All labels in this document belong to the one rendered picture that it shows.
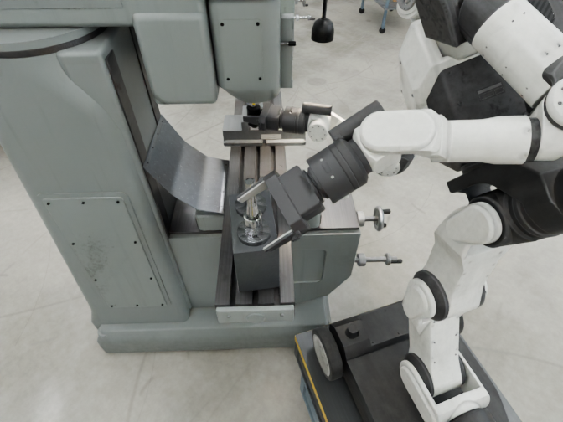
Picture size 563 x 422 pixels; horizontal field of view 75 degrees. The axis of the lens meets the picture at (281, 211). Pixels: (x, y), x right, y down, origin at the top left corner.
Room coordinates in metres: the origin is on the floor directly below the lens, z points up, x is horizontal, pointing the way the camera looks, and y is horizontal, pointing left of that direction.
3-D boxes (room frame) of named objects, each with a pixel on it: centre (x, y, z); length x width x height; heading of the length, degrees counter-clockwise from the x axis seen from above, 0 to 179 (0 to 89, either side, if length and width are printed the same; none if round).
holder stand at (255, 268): (0.68, 0.08, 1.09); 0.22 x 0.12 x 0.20; 8
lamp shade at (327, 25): (1.22, -0.13, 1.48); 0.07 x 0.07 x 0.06
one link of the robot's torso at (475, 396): (0.42, -0.52, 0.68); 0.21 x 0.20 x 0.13; 19
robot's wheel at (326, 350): (0.59, -0.18, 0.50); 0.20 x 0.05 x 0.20; 19
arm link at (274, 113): (1.09, 0.01, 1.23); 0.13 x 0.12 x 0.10; 167
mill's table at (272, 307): (1.13, 0.09, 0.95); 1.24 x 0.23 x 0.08; 2
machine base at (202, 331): (1.10, 0.34, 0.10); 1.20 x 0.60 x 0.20; 92
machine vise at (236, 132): (1.35, 0.07, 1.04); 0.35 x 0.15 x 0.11; 91
